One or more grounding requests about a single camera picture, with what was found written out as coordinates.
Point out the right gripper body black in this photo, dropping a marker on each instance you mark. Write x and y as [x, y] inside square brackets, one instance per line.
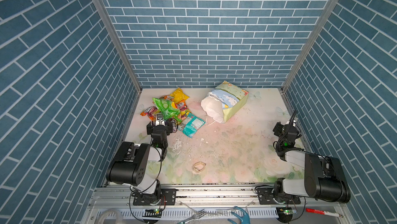
[279, 128]

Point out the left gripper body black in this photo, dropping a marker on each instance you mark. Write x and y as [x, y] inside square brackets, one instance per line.
[166, 131]

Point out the green snack packet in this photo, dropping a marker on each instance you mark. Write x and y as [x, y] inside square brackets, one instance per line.
[168, 108]

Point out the teal snack packet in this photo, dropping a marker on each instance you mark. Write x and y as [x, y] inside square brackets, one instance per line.
[190, 125]

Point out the pink colourful candy packet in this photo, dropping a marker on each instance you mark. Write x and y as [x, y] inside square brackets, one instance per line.
[183, 108]

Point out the orange snack packet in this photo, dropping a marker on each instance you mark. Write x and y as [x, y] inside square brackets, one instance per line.
[167, 97]

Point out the yellow snack packet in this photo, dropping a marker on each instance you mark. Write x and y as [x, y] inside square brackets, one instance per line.
[178, 95]

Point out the floral paper gift bag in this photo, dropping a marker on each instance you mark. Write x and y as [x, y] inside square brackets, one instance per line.
[224, 101]

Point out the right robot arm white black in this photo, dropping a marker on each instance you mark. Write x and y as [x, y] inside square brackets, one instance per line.
[324, 178]

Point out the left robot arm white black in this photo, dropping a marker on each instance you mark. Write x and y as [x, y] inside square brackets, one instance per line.
[129, 163]

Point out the beige rubber band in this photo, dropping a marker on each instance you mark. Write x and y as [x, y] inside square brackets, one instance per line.
[198, 167]

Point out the red white marker pen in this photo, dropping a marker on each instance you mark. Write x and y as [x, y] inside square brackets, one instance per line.
[327, 213]

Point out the metal fork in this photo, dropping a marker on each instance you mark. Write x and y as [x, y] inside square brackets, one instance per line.
[195, 216]

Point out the teal plastic tool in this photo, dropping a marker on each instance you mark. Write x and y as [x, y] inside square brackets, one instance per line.
[241, 214]

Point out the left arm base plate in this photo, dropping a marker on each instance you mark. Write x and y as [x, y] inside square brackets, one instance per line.
[165, 196]

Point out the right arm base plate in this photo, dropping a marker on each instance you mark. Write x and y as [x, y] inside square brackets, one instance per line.
[268, 195]

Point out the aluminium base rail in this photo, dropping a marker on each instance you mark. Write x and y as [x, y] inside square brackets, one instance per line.
[193, 195]

